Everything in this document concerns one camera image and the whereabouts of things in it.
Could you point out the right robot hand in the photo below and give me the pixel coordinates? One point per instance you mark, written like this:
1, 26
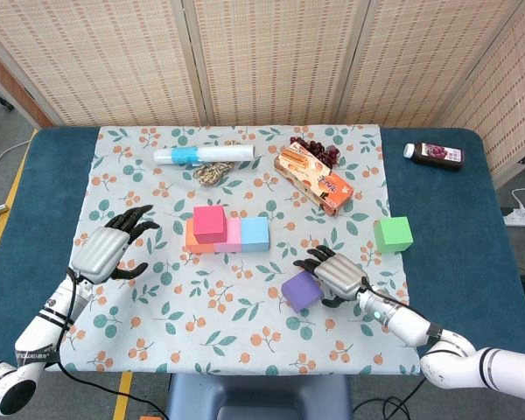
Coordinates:
343, 275

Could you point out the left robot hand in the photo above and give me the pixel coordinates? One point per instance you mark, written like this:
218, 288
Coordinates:
98, 256

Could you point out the purple foam cube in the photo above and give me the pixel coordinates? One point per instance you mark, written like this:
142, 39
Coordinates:
299, 293

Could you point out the green foam cube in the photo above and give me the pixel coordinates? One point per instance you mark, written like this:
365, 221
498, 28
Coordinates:
393, 235

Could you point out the light blue foam cube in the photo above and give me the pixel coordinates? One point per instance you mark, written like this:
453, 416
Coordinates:
254, 234

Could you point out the orange foam cube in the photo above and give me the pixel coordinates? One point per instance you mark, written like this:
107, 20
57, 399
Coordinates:
197, 247

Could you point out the red foam cube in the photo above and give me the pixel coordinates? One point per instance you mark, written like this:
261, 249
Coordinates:
210, 223

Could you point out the pink foam cube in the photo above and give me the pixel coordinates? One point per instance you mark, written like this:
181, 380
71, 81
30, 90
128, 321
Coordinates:
233, 238

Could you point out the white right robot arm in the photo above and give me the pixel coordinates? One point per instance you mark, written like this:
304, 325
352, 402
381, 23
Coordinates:
464, 367

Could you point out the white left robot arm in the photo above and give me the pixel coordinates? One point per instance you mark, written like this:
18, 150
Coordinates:
35, 337

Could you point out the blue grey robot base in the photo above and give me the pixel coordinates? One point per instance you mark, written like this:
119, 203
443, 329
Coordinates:
258, 396

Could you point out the orange biscuit box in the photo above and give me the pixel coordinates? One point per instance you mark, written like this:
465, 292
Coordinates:
319, 179

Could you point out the floral berry print tablecloth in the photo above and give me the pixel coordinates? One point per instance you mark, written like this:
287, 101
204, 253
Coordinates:
245, 332

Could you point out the teal padded table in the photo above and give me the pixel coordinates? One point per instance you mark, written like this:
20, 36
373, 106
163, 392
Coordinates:
446, 197

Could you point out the red grape bunch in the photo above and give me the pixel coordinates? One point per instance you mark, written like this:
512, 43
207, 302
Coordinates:
315, 146

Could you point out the dark juice bottle white cap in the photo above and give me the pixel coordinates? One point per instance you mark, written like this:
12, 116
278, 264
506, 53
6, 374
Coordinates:
442, 156

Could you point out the white bag roll blue band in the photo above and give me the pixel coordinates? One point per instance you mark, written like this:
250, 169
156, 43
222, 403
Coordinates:
219, 154

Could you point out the small orange floor object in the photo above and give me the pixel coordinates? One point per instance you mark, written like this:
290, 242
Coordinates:
151, 417

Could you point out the white power strip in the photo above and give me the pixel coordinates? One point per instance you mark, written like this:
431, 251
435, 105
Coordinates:
522, 217

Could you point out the bamboo folding screen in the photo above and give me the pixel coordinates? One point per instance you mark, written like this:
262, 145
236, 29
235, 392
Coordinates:
267, 65

